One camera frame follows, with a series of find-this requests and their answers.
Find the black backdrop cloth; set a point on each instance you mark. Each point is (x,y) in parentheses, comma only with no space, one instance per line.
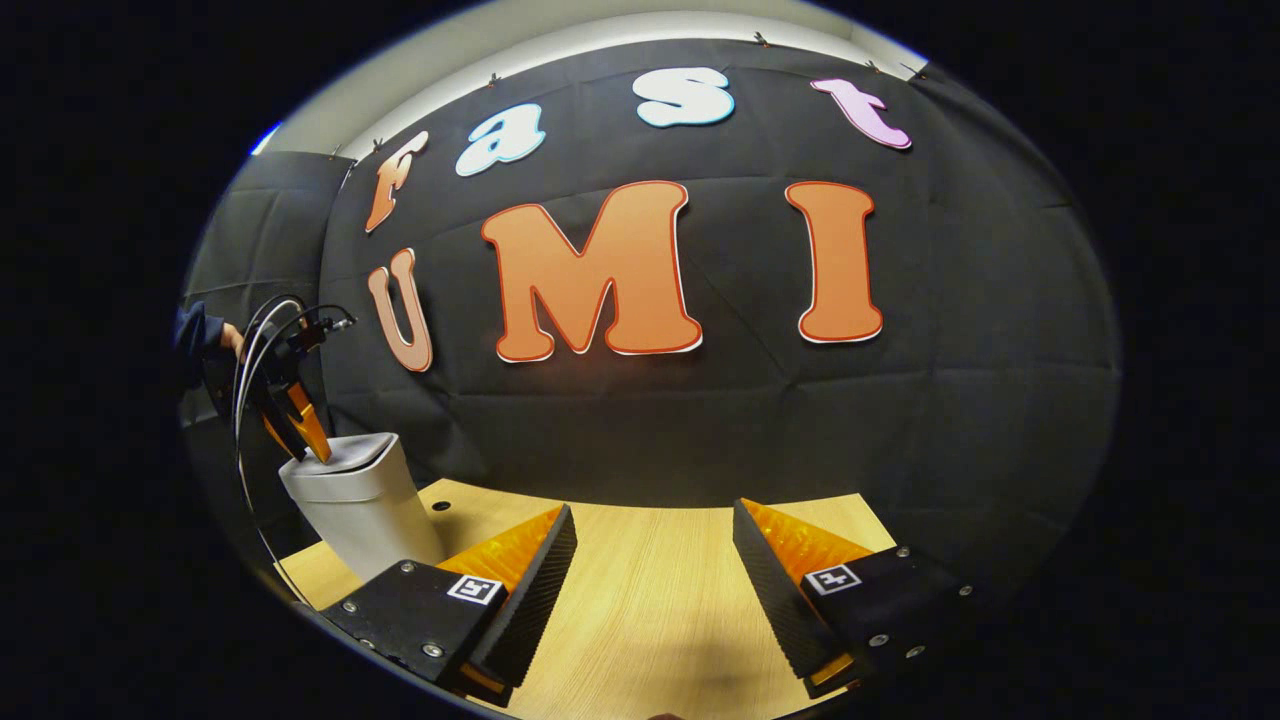
(950,400)

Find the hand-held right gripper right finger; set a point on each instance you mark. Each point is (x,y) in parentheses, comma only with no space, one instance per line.
(775,600)

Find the white desktop garbage bin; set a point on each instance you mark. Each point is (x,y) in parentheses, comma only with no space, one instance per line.
(360,510)

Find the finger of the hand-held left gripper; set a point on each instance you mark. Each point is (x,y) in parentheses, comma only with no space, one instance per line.
(308,425)

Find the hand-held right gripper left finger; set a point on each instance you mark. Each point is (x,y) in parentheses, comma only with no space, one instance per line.
(535,600)

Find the ceiling light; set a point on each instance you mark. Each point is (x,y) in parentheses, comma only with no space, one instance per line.
(265,137)

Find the wooden desktop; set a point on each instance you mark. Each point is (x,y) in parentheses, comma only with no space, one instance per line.
(650,600)

